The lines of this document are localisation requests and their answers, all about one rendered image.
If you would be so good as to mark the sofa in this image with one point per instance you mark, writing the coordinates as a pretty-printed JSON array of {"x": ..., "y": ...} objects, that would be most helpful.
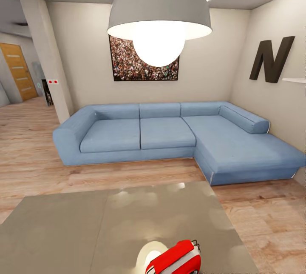
[{"x": 229, "y": 144}]

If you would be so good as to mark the door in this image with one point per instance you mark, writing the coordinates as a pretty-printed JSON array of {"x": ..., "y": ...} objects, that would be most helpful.
[{"x": 19, "y": 71}]

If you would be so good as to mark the room light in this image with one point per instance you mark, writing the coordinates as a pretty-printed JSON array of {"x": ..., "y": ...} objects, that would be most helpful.
[{"x": 125, "y": 13}]

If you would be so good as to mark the coffee table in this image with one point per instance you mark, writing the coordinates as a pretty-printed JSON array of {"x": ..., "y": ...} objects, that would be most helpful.
[{"x": 119, "y": 231}]

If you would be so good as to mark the picture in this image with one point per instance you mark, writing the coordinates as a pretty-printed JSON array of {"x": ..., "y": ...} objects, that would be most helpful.
[{"x": 128, "y": 66}]

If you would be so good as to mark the radio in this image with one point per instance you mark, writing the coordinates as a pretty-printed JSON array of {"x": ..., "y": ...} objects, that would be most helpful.
[{"x": 183, "y": 258}]

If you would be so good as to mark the decorative sign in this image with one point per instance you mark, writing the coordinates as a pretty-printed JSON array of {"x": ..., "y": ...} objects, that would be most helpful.
[{"x": 264, "y": 55}]

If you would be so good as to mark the standing mirror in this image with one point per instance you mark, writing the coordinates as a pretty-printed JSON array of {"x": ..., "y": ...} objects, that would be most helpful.
[{"x": 42, "y": 82}]

